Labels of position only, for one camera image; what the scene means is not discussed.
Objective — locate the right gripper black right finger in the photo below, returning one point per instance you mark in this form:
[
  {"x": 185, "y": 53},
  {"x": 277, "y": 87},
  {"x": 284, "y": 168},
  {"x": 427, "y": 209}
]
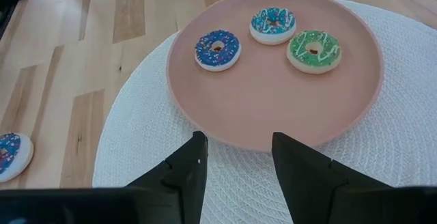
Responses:
[{"x": 304, "y": 183}]

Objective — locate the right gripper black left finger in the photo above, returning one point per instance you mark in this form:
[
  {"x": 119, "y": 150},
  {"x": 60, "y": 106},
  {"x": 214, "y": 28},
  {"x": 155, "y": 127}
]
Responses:
[{"x": 191, "y": 169}]

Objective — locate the small dark blue donut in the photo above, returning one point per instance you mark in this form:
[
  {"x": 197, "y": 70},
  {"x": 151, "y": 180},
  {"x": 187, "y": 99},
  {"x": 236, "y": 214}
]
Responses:
[{"x": 205, "y": 55}]

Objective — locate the small green donut white drizzle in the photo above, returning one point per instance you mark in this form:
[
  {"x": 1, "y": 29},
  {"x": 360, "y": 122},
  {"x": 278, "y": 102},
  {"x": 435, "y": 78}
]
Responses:
[{"x": 300, "y": 60}]

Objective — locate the small blue donut white drizzle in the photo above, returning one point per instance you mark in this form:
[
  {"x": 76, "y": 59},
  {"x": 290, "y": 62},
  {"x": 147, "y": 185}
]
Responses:
[{"x": 259, "y": 29}]

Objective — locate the small purple sprinkled donut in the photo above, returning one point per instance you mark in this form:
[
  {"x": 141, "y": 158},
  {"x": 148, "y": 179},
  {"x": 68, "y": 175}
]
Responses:
[{"x": 17, "y": 159}]

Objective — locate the pink round plate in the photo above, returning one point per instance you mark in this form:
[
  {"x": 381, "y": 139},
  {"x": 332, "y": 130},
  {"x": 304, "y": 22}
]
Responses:
[{"x": 266, "y": 97}]

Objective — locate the white woven round placemat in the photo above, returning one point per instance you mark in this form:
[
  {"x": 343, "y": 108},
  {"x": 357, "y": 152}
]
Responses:
[{"x": 392, "y": 142}]

